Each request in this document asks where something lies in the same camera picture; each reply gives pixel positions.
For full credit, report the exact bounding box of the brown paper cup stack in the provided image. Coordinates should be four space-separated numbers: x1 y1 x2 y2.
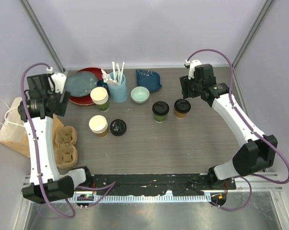
89 115 108 138

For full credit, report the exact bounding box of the brown paper bag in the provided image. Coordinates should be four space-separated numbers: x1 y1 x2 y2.
0 96 65 159

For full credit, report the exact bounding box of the single brown paper cup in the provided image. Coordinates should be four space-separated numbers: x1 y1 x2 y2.
174 111 187 119

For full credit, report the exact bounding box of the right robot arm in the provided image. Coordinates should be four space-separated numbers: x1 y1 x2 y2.
180 60 277 189

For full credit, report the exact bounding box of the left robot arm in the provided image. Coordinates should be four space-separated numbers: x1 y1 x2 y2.
18 73 93 204

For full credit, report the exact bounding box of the red round plate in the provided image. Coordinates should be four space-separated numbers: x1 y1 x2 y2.
69 68 109 106

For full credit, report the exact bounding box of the grey-blue round plate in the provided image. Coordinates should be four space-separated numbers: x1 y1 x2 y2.
65 71 98 97

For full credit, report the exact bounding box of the dark blue leaf-shaped plate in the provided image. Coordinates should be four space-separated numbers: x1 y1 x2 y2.
136 69 162 92

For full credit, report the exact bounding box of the green paper cup stack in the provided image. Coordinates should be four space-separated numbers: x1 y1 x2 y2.
90 87 110 112

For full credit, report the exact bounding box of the cardboard cup carrier stack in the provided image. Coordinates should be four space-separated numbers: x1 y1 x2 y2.
53 126 78 169

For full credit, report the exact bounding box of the pale green ceramic bowl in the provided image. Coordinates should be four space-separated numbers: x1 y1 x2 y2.
130 86 150 104

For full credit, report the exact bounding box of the light blue straw holder cup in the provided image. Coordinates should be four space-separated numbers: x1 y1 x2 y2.
107 74 128 103

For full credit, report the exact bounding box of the black lid stack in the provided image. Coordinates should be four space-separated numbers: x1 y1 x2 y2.
110 119 127 137

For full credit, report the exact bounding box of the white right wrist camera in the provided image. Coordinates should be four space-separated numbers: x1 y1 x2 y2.
185 59 202 80

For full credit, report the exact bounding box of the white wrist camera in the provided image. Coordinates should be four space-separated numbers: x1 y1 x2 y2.
46 67 67 93
185 59 202 80

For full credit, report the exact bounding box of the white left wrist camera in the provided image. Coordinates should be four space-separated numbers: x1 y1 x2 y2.
46 67 67 93

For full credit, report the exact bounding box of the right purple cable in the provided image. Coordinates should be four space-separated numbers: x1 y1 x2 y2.
184 49 289 211

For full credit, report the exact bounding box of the purple cable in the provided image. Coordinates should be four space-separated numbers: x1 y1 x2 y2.
184 49 289 211
21 62 116 219

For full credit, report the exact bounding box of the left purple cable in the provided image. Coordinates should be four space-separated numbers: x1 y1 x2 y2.
21 62 116 219

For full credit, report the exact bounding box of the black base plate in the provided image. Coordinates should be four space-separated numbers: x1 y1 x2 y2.
83 173 236 196

